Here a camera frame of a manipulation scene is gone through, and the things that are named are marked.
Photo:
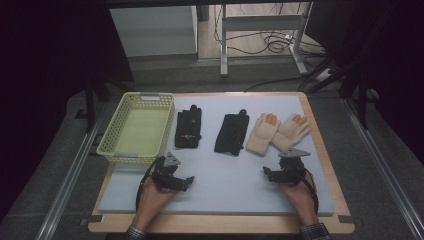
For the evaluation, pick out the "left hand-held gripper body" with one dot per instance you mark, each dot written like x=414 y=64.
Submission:
x=163 y=175

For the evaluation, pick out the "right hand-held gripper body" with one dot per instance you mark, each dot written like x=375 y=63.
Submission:
x=293 y=170

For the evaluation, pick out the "pale yellow plastic basket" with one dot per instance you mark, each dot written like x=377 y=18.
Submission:
x=140 y=133

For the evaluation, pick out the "black glove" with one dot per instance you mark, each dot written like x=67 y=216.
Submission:
x=188 y=128
x=231 y=133

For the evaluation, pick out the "person's left hand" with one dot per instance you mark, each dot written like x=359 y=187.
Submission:
x=150 y=201

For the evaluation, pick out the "person's right hand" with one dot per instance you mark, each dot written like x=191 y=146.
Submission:
x=303 y=200

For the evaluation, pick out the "white foam mat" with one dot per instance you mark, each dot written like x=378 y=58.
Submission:
x=220 y=186

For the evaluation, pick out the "cream knitted glove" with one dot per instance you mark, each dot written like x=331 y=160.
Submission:
x=263 y=133
x=290 y=133

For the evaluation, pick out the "black tripod stand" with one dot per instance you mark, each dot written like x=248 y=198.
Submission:
x=362 y=100

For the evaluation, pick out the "white power strip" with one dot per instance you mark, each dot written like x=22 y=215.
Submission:
x=325 y=75

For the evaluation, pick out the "black stand legs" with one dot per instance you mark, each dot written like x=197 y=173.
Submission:
x=89 y=106

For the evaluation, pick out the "white cabinet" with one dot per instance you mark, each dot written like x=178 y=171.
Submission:
x=153 y=30

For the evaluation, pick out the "black table corner bracket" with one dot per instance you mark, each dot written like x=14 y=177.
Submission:
x=346 y=219
x=93 y=219

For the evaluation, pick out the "aluminium rail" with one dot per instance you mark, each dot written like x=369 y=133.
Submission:
x=386 y=173
x=66 y=186

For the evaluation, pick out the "white metal stand frame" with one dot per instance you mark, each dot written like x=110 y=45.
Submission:
x=260 y=23

